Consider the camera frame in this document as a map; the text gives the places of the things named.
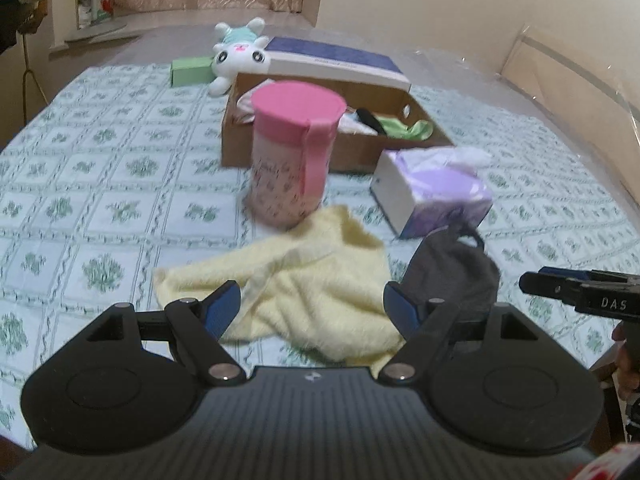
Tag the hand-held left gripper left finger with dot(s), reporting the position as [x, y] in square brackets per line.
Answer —
[222, 309]

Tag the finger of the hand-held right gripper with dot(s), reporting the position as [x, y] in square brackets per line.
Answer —
[600, 277]
[595, 300]

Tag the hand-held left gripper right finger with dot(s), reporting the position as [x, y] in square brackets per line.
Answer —
[399, 310]

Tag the dark grey face mask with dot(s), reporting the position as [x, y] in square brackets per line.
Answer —
[450, 275]

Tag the pale yellow towel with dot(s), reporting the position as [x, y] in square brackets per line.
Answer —
[320, 300]

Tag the brown cardboard box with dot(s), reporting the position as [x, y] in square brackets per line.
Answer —
[360, 152]

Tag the light green cloth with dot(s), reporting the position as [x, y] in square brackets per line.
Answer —
[407, 129]

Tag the black cloth strip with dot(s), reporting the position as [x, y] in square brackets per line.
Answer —
[371, 121]

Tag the white fabric glove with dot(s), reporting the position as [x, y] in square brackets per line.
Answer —
[352, 124]

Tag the white pad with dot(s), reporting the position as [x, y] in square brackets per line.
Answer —
[245, 107]

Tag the person's right hand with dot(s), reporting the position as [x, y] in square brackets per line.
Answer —
[629, 375]

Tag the purple tissue pack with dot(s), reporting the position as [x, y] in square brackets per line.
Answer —
[440, 195]

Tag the red and white printed cloth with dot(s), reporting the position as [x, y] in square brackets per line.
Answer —
[612, 465]

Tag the pink lidded cup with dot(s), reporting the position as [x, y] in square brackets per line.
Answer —
[285, 160]

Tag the floral printed sheet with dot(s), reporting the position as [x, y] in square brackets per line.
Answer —
[100, 185]

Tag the plastic wrapped wooden headboard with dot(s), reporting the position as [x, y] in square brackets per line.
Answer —
[575, 55]

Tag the green cardboard packet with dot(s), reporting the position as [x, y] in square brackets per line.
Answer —
[190, 71]

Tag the white plush bunny toy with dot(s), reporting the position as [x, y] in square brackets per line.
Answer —
[240, 55]

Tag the blue and white flat box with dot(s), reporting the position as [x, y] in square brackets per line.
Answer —
[340, 57]

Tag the dark hanging garment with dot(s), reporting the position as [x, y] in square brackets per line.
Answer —
[7, 0]

